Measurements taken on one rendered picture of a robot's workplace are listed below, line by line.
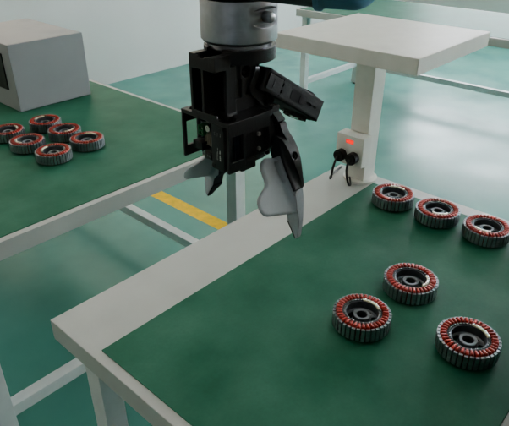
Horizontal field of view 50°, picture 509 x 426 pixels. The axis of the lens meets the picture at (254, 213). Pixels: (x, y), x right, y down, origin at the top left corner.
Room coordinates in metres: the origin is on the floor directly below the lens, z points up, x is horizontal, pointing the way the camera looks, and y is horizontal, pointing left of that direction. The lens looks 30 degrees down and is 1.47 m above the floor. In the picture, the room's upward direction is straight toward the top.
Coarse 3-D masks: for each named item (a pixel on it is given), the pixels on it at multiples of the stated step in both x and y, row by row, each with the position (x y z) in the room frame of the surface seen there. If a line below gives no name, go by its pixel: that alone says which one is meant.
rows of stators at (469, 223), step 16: (384, 192) 1.35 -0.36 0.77; (400, 192) 1.35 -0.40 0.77; (384, 208) 1.28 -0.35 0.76; (400, 208) 1.27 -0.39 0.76; (416, 208) 1.24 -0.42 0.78; (432, 208) 1.25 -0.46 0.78; (448, 208) 1.25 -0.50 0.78; (432, 224) 1.19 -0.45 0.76; (448, 224) 1.18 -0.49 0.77; (464, 224) 1.16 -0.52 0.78; (480, 224) 1.18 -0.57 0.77; (496, 224) 1.16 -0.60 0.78; (480, 240) 1.10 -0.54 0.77; (496, 240) 1.10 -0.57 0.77
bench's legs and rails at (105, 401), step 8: (88, 376) 0.84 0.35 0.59; (96, 376) 0.82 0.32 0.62; (96, 384) 0.82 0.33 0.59; (104, 384) 0.82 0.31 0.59; (96, 392) 0.83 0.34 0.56; (104, 392) 0.82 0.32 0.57; (112, 392) 0.83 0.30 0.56; (96, 400) 0.83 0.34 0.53; (104, 400) 0.82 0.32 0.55; (112, 400) 0.83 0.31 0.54; (120, 400) 0.84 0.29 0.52; (96, 408) 0.84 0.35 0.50; (104, 408) 0.81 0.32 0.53; (112, 408) 0.83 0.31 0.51; (120, 408) 0.84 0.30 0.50; (96, 416) 0.84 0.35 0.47; (104, 416) 0.82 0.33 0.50; (112, 416) 0.83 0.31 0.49; (120, 416) 0.84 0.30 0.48; (104, 424) 0.82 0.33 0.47; (112, 424) 0.82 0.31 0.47; (120, 424) 0.84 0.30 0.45; (128, 424) 0.85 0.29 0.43
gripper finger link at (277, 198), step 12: (264, 168) 0.51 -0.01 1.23; (276, 168) 0.53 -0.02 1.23; (264, 180) 0.51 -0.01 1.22; (276, 180) 0.52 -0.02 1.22; (288, 180) 0.52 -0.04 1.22; (264, 192) 0.50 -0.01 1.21; (276, 192) 0.51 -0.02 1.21; (288, 192) 0.51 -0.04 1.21; (300, 192) 0.51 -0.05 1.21; (264, 204) 0.49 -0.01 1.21; (276, 204) 0.50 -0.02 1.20; (288, 204) 0.51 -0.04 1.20; (300, 204) 0.51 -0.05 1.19; (288, 216) 0.51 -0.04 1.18; (300, 216) 0.51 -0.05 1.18; (300, 228) 0.51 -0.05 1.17
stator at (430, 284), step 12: (396, 264) 0.99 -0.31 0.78; (408, 264) 0.98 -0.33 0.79; (384, 276) 0.94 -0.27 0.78; (396, 276) 0.95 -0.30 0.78; (408, 276) 0.95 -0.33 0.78; (420, 276) 0.95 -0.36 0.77; (432, 276) 0.94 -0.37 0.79; (384, 288) 0.93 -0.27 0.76; (396, 288) 0.90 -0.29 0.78; (408, 288) 0.90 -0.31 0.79; (420, 288) 0.89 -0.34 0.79; (432, 288) 0.90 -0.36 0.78; (408, 300) 0.88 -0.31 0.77; (420, 300) 0.88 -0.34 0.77; (432, 300) 0.90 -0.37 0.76
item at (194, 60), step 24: (264, 48) 0.53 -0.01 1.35; (192, 72) 0.52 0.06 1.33; (216, 72) 0.50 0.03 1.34; (240, 72) 0.53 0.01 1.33; (192, 96) 0.52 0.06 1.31; (216, 96) 0.52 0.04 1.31; (240, 96) 0.53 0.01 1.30; (264, 96) 0.55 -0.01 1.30; (216, 120) 0.50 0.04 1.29; (240, 120) 0.50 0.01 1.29; (264, 120) 0.52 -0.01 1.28; (192, 144) 0.54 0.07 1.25; (216, 144) 0.50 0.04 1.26; (240, 144) 0.51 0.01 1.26; (264, 144) 0.53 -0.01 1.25; (216, 168) 0.51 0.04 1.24; (240, 168) 0.50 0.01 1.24
